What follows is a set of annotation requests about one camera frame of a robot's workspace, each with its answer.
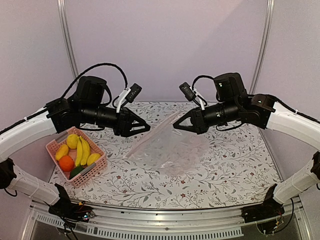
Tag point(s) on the front aluminium rail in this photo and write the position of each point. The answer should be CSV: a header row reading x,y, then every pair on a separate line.
x,y
112,222

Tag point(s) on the yellow banana bunch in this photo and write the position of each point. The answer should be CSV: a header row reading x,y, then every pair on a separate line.
x,y
83,152

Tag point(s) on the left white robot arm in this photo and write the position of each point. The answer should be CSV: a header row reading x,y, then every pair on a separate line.
x,y
85,106

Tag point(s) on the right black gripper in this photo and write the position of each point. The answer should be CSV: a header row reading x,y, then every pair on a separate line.
x,y
198,124

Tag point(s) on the green avocado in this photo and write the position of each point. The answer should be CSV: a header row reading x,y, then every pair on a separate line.
x,y
76,171

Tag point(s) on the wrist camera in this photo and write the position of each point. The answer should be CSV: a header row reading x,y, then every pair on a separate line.
x,y
193,95
128,95

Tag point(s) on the orange fruit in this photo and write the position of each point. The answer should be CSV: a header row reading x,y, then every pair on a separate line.
x,y
66,163

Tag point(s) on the pink plastic basket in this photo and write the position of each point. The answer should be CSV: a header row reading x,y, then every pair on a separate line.
x,y
88,171

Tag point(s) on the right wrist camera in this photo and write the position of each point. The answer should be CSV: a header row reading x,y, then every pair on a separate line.
x,y
193,95

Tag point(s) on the yellow lemon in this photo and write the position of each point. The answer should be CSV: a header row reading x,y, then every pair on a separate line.
x,y
72,141

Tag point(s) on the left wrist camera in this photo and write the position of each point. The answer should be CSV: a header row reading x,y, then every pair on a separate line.
x,y
128,95

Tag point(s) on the yellow mango right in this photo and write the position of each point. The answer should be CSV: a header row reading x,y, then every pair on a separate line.
x,y
92,158

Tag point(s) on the yellow mango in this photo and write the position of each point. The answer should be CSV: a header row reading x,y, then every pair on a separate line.
x,y
92,158
62,151

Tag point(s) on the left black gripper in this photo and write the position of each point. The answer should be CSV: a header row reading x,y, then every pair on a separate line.
x,y
125,123

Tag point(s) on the clear zip top bag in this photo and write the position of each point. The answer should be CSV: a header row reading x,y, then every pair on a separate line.
x,y
172,151

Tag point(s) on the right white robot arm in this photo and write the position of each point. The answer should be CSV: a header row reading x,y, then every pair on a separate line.
x,y
265,112

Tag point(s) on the aluminium frame post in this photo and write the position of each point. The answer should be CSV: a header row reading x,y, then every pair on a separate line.
x,y
62,12
270,5

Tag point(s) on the yellow mango left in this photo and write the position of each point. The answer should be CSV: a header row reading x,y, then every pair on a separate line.
x,y
62,151

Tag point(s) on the right aluminium frame post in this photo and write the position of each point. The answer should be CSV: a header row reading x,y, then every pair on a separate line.
x,y
270,5

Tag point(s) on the left aluminium frame post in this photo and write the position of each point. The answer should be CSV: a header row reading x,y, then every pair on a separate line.
x,y
62,12

